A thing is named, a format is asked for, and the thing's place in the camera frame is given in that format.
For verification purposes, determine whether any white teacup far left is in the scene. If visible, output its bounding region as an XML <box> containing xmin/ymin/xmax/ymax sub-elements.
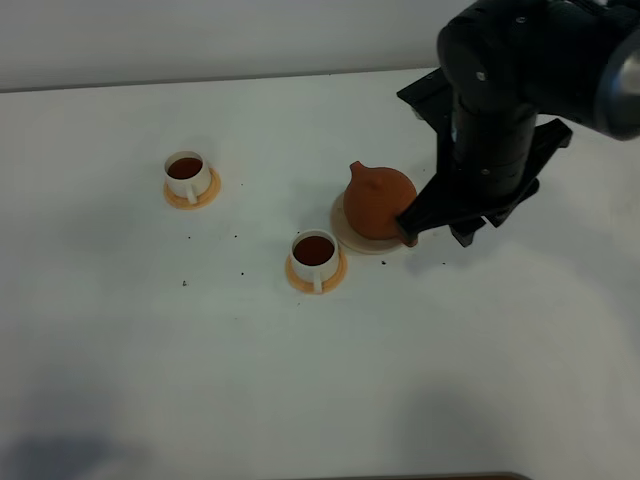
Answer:
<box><xmin>164</xmin><ymin>151</ymin><xmax>212</xmax><ymax>205</ymax></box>

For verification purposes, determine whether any beige round teapot plate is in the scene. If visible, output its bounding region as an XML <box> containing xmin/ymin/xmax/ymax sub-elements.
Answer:
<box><xmin>330</xmin><ymin>193</ymin><xmax>403</xmax><ymax>255</ymax></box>

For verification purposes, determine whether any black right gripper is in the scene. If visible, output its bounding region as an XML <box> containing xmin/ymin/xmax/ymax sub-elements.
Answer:
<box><xmin>396</xmin><ymin>1</ymin><xmax>625</xmax><ymax>248</ymax></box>

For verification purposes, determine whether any white teacup near centre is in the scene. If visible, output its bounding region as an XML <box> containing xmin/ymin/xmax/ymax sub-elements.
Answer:
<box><xmin>289</xmin><ymin>229</ymin><xmax>340</xmax><ymax>294</ymax></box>

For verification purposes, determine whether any brown clay teapot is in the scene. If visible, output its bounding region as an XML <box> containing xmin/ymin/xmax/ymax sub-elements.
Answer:
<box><xmin>343</xmin><ymin>161</ymin><xmax>417</xmax><ymax>245</ymax></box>

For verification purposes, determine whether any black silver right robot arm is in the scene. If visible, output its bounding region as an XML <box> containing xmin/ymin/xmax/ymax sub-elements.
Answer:
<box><xmin>395</xmin><ymin>1</ymin><xmax>639</xmax><ymax>246</ymax></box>

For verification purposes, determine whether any orange coaster far left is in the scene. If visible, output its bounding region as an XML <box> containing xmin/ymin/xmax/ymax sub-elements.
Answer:
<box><xmin>163</xmin><ymin>167</ymin><xmax>222</xmax><ymax>211</ymax></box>

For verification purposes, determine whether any white teacup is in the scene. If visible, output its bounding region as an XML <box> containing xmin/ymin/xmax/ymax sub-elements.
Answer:
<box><xmin>164</xmin><ymin>151</ymin><xmax>212</xmax><ymax>205</ymax></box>
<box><xmin>289</xmin><ymin>229</ymin><xmax>340</xmax><ymax>294</ymax></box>

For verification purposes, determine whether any orange coaster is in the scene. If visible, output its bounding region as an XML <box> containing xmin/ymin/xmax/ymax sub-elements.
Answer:
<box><xmin>285</xmin><ymin>250</ymin><xmax>348</xmax><ymax>294</ymax></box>
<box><xmin>163</xmin><ymin>167</ymin><xmax>222</xmax><ymax>211</ymax></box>

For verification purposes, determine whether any orange coaster near centre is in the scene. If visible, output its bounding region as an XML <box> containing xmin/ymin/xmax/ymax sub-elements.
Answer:
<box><xmin>285</xmin><ymin>250</ymin><xmax>348</xmax><ymax>294</ymax></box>

